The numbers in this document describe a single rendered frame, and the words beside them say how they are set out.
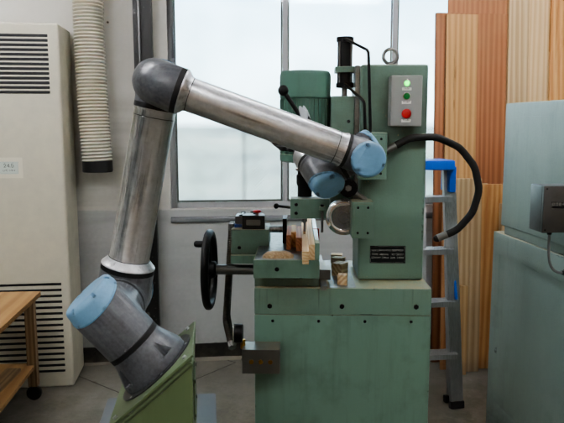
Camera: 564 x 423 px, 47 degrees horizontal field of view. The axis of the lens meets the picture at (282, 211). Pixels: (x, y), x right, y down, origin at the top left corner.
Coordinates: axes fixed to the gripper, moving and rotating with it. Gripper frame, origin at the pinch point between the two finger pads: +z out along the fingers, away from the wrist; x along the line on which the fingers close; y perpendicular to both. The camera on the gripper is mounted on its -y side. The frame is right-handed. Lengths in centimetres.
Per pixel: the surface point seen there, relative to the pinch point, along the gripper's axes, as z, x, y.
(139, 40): 152, 39, -27
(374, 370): -54, 22, -64
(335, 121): 5.1, -13.7, -16.9
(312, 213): -6.4, 10.6, -35.8
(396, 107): -7.5, -31.5, -15.9
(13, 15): 183, 85, 9
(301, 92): 13.0, -9.8, -5.0
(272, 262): -24.8, 28.6, -23.6
